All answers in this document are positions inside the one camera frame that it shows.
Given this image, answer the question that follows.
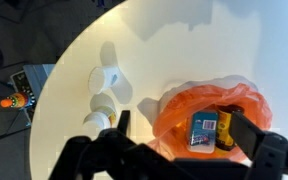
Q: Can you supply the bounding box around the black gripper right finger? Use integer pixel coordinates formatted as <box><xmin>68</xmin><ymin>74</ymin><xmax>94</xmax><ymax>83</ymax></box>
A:
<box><xmin>229</xmin><ymin>112</ymin><xmax>266</xmax><ymax>161</ymax></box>

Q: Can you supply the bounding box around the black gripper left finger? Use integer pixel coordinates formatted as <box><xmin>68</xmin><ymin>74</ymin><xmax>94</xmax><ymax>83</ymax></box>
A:
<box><xmin>117</xmin><ymin>110</ymin><xmax>131</xmax><ymax>135</ymax></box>

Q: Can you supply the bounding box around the white bottle with yellow label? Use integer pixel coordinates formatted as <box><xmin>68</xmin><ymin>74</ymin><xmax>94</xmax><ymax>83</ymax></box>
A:
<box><xmin>83</xmin><ymin>93</ymin><xmax>117</xmax><ymax>130</ymax></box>

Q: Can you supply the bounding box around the orange plastic bag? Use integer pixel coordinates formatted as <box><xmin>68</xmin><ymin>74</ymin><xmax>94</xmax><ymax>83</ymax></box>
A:
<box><xmin>149</xmin><ymin>76</ymin><xmax>272</xmax><ymax>162</ymax></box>

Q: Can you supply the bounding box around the yellow and black can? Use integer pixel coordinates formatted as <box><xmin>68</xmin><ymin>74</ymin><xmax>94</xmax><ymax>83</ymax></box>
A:
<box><xmin>216</xmin><ymin>105</ymin><xmax>244</xmax><ymax>151</ymax></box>

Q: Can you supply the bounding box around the round white table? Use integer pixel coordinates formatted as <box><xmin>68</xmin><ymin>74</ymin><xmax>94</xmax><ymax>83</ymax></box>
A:
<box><xmin>30</xmin><ymin>0</ymin><xmax>288</xmax><ymax>180</ymax></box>

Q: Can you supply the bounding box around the orange striped toy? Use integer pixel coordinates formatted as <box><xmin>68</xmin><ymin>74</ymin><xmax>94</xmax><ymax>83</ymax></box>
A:
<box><xmin>0</xmin><ymin>92</ymin><xmax>30</xmax><ymax>108</ymax></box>

